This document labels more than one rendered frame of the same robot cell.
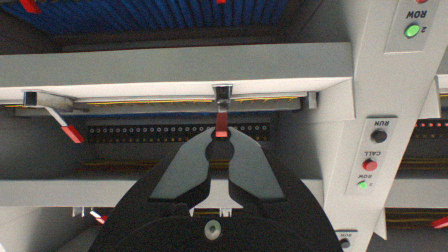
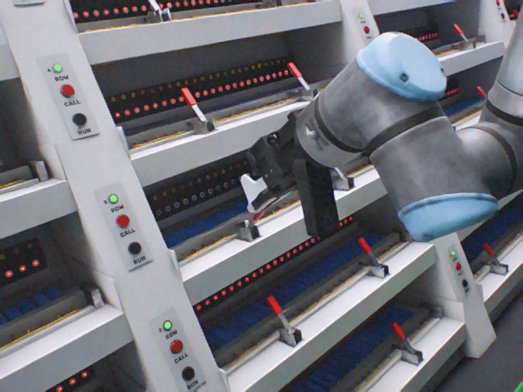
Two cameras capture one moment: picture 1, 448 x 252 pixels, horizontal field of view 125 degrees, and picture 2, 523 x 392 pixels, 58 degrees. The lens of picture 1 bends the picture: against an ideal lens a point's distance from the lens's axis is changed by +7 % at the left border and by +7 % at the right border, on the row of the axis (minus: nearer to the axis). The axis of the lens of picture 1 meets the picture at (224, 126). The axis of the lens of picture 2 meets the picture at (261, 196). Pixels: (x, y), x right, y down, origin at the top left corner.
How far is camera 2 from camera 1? 0.67 m
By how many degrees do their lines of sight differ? 39
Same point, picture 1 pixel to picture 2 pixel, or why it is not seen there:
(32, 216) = (345, 57)
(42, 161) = not seen: hidden behind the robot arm
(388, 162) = (103, 230)
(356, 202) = (101, 176)
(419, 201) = (27, 201)
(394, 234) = not seen: outside the picture
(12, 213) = not seen: hidden behind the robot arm
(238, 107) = (220, 230)
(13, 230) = (352, 50)
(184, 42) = (265, 279)
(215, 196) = (225, 141)
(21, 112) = (364, 159)
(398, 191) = (54, 203)
